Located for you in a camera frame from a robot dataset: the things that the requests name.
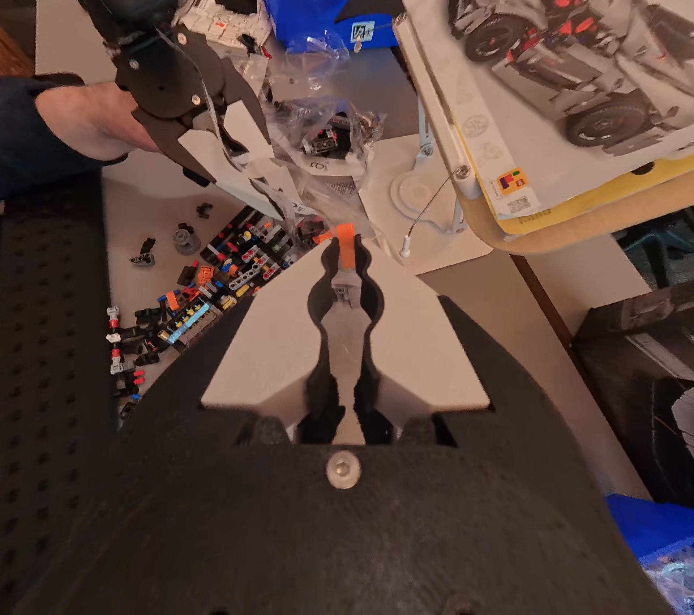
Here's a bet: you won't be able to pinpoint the lego instruction booklet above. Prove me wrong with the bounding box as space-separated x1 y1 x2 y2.
333 0 694 237

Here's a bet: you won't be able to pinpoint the printed paper leaflets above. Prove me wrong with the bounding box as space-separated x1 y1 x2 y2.
179 0 273 50

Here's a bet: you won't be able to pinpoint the lego set box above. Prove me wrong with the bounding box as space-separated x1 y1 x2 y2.
572 281 694 508

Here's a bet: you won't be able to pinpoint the orange lego bar piece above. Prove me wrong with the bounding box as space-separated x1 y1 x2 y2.
335 223 357 270

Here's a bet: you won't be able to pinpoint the small bag of black parts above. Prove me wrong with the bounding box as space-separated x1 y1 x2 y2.
271 97 387 180

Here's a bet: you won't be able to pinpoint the black perforated mat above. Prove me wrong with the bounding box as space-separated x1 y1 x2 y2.
0 173 118 615

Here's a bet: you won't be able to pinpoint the empty clear plastic bags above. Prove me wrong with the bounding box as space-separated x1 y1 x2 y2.
640 544 694 615

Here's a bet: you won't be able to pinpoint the scattered loose lego pieces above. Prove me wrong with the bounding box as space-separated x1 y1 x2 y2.
106 200 219 419

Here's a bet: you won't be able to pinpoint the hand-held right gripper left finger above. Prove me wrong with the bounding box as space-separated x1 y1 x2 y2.
201 238 348 445

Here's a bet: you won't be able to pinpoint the blue bin holding plastic bags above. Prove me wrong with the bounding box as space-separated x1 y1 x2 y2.
604 493 694 563

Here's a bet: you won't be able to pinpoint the crumpled empty clear bag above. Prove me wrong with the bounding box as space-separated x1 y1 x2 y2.
271 29 351 102

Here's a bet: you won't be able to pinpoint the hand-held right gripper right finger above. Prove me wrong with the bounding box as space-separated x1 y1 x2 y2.
355 237 495 445

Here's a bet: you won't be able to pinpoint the white book stand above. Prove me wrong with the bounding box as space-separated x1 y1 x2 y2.
358 13 694 261

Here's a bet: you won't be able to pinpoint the person's left hand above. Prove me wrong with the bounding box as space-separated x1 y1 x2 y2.
37 82 162 161

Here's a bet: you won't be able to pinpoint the person's left forearm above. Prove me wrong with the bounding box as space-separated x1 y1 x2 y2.
0 74 131 201

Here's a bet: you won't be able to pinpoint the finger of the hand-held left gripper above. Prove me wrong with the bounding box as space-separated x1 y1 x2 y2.
221 99 276 160
176 128 284 219

